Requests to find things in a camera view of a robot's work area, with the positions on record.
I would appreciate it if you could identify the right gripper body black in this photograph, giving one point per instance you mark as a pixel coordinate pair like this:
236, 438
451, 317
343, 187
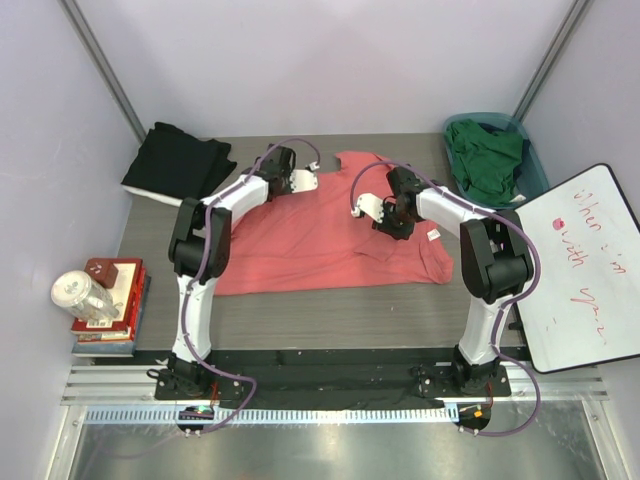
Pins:
394, 222

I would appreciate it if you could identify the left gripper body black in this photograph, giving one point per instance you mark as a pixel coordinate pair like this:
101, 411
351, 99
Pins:
285, 177

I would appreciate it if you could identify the red t shirt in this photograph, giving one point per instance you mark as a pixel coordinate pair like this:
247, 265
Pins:
311, 241

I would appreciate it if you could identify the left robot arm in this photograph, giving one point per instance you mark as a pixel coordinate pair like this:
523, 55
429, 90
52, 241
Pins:
200, 250

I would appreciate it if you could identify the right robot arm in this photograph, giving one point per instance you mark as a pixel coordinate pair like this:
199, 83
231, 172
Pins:
495, 262

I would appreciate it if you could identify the stack of books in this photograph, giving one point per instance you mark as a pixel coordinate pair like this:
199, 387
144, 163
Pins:
114, 337

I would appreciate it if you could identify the green t shirt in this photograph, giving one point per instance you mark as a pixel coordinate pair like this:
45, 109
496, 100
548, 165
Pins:
484, 162

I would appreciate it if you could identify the white folded t shirt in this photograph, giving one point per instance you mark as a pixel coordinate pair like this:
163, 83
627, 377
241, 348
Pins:
161, 198

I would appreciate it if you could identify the black folded t shirt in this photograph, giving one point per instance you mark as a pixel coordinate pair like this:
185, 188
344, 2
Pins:
175, 163

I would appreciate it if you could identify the blue plastic bin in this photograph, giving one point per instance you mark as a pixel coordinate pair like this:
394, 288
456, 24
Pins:
530, 178

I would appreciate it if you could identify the small red box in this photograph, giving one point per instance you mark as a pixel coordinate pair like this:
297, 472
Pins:
103, 271

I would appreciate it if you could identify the white whiteboard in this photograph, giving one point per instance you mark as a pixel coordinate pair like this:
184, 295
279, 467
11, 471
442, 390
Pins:
585, 308

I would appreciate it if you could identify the clear plastic jar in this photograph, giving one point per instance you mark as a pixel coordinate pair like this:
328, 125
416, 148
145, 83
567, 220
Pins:
82, 296

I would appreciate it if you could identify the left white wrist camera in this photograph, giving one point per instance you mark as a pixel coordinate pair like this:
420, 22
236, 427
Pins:
302, 180

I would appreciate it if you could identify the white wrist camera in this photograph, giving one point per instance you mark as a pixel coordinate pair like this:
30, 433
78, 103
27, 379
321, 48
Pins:
302, 180
368, 204

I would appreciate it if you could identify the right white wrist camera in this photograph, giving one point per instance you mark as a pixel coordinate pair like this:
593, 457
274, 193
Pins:
368, 204

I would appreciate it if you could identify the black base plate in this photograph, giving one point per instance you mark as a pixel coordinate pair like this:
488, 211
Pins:
428, 372

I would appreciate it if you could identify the right aluminium corner post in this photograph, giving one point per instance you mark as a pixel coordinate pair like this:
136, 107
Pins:
568, 27

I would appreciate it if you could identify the aluminium corner post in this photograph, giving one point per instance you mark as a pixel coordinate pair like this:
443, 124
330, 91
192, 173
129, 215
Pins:
568, 27
91, 44

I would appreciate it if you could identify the left aluminium corner post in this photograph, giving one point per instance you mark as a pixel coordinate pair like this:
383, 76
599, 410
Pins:
91, 44

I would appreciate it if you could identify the aluminium rail frame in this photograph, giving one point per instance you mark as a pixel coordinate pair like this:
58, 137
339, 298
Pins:
556, 426

